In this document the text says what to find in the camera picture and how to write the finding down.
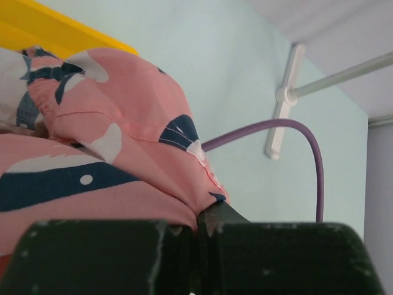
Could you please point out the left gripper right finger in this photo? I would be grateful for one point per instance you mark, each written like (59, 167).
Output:
(242, 257)

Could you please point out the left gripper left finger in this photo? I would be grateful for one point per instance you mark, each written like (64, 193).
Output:
(100, 257)

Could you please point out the pink patterned shorts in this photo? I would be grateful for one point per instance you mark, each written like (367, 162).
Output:
(103, 134)

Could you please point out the metal clothes rack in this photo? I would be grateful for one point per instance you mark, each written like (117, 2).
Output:
(288, 93)

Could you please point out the yellow plastic bin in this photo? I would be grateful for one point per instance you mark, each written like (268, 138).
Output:
(27, 23)

